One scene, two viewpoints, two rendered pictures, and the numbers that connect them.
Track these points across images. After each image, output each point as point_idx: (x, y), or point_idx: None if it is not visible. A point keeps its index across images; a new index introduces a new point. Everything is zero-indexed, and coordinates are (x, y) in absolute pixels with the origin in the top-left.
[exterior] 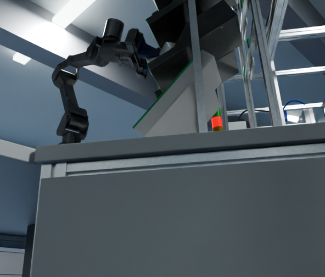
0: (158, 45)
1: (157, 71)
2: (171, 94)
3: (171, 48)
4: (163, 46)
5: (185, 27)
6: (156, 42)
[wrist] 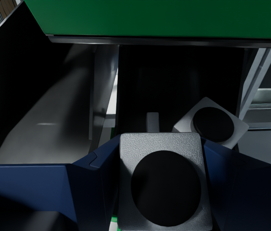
0: (103, 35)
1: (211, 212)
2: None
3: (237, 143)
4: (238, 140)
5: (244, 68)
6: (144, 22)
